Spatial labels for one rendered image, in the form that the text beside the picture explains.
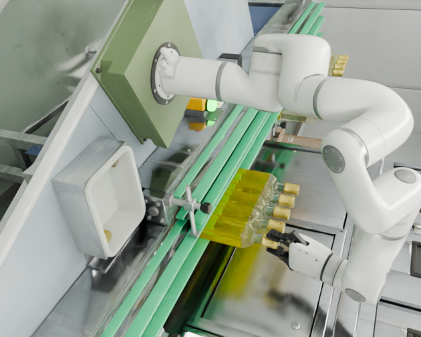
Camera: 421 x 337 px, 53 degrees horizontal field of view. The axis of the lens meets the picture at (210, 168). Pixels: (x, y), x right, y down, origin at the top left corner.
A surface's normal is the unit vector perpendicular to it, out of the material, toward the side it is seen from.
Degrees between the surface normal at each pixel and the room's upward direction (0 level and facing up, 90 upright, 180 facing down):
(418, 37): 90
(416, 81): 90
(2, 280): 0
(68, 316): 90
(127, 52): 90
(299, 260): 109
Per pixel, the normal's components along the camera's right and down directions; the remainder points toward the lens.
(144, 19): -0.23, -0.48
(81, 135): 0.92, 0.17
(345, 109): -0.15, 0.68
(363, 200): -0.62, 0.41
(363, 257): -0.63, 0.00
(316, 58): 0.25, 0.29
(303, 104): -0.83, 0.43
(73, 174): -0.08, -0.80
